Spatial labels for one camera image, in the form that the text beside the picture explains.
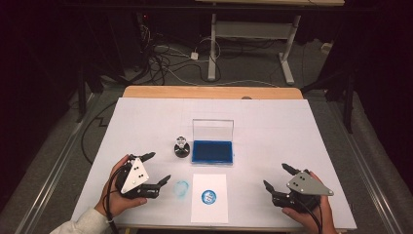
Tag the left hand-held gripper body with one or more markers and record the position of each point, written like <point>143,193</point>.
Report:
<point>134,177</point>

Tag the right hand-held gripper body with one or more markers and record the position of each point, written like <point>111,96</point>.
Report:
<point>307,186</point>

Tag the blue ink pad clear case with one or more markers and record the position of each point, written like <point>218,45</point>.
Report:
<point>212,152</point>

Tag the person's left hand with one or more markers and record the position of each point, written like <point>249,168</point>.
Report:
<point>112,201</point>

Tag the person's right hand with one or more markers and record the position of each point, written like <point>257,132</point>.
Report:
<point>311,222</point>

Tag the white paper sheet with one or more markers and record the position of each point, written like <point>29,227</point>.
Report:
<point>209,213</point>

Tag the black stand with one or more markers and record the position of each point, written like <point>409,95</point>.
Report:
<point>81,97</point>
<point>349,104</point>

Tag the white power adapter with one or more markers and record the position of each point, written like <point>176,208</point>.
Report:
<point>194,56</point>

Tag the white power strip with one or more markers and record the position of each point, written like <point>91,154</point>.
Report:
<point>326,47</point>

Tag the metal floor rail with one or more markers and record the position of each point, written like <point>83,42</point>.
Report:
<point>373,182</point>
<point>48,182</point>

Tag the white desk frame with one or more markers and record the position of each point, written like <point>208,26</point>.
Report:
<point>251,30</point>

